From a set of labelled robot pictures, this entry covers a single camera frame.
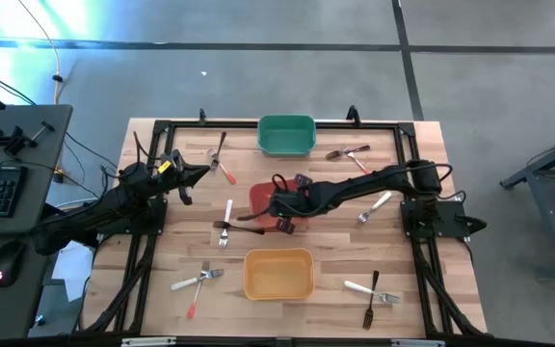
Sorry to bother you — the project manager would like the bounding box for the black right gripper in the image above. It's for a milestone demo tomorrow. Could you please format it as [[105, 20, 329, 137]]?
[[260, 173, 323, 236]]

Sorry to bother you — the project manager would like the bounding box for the silver metal bracket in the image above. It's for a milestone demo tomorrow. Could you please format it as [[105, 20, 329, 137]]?
[[390, 338, 447, 347], [120, 335, 177, 347]]

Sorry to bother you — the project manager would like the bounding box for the white paper sheet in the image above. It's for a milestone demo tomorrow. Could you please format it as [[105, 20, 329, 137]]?
[[50, 240, 96, 303]]

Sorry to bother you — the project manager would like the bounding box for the black desk clamp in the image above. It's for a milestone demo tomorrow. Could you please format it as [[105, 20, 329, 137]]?
[[0, 120, 57, 158]]

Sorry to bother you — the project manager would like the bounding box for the dark grey metal cart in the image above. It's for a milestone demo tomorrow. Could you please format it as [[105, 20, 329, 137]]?
[[498, 123, 555, 280]]

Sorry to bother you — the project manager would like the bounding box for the grey side desk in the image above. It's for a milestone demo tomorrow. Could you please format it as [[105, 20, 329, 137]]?
[[0, 103, 74, 341]]

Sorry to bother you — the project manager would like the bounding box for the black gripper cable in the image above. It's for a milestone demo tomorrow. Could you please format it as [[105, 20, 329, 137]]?
[[271, 173, 292, 195], [131, 129, 153, 165]]

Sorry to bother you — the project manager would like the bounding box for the black computer mouse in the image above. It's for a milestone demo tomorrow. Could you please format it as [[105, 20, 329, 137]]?
[[0, 240, 28, 289]]

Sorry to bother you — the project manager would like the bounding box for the black fork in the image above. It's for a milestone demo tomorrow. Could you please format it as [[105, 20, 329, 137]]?
[[211, 130, 228, 173], [361, 270, 381, 332], [325, 144, 372, 161], [212, 220, 266, 236]]

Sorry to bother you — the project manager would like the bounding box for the orange plastic bin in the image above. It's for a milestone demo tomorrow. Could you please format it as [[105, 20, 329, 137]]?
[[248, 178, 307, 233]]

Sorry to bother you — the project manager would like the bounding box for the yellow floor cable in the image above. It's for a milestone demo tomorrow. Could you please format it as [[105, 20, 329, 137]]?
[[16, 0, 63, 105]]

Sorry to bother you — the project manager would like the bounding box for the yellow plastic bin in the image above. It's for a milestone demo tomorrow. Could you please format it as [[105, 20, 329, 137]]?
[[243, 247, 316, 302]]

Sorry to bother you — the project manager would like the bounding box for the black aluminium table frame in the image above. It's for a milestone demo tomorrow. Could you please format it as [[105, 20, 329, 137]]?
[[77, 118, 489, 338]]

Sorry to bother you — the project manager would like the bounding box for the white handled fork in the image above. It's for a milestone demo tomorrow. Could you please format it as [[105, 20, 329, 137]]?
[[170, 268, 225, 292], [343, 280, 402, 306], [218, 199, 234, 250], [357, 190, 393, 225]]

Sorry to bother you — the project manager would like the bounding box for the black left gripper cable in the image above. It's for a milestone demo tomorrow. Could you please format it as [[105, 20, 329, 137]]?
[[131, 129, 153, 165]]

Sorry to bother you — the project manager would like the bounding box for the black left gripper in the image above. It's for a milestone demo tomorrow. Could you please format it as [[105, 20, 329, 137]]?
[[151, 148, 211, 207]]

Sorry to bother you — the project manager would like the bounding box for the black floor cable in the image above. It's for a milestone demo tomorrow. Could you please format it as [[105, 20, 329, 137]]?
[[0, 60, 38, 106]]

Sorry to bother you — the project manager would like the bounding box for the green plastic bin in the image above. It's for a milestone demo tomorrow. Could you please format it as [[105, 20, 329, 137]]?
[[256, 114, 318, 158]]

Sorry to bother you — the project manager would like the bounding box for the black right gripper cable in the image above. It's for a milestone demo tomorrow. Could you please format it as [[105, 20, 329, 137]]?
[[271, 173, 292, 195]]

